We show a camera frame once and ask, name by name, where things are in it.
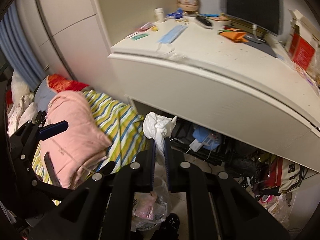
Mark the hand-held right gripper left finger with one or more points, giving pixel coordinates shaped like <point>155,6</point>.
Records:
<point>147,170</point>

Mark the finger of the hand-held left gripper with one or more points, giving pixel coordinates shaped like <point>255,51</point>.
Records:
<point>55,128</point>
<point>53,170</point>

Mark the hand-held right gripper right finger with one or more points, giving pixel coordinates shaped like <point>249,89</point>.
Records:
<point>175,170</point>

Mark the white plastic bag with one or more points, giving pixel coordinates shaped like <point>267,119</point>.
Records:
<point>162,192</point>

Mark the pink snack bag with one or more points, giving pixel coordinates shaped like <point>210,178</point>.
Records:
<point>143,203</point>

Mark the white tissue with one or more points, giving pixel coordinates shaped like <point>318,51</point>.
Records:
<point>156,125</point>

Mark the pink quilt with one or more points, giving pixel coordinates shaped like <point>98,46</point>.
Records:
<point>75,130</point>

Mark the white charger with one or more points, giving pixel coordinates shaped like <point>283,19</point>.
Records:
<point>196,146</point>

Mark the red orange cushion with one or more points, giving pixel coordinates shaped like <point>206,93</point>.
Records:
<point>65,82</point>

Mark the blue power strip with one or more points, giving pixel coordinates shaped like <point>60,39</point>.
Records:
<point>207,136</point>

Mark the black slipper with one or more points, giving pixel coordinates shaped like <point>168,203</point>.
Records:
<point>172,223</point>

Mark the striped bed sheet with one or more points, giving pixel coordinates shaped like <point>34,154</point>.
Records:
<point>117,125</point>

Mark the white fluffy plush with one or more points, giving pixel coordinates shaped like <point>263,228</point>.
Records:
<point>21,85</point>

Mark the grey furry slipper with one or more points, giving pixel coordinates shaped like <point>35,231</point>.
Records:
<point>243,167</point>

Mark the blue curtain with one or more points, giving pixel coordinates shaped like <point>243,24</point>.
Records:
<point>20,50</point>

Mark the white desk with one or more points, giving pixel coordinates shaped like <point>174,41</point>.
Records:
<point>200,87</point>

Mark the white wardrobe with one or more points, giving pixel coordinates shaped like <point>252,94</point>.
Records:
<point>75,42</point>

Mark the clear bag with colourful items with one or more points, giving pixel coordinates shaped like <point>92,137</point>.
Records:
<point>277,207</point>

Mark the red and white bag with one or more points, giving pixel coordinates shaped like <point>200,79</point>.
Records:
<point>287,175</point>

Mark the small green packet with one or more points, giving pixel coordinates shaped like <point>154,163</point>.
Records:
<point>140,37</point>

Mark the blue face mask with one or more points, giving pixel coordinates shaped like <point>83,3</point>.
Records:
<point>172,33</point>

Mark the small pink packet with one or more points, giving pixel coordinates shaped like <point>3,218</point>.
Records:
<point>146,26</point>

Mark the orange packet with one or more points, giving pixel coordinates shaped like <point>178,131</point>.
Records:
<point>233,35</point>

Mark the black magnifying glass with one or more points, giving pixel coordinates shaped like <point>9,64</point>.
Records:
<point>203,21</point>

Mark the small white cup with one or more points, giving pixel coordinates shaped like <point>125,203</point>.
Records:
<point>159,14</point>

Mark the blue packet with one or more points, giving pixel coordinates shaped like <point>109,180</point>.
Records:
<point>175,13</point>

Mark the peach printed card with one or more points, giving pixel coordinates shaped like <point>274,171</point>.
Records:
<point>217,18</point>

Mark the red and white cardboard box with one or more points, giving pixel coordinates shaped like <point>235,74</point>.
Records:
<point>301,47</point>

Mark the black tablet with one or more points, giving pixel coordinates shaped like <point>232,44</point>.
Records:
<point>252,2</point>

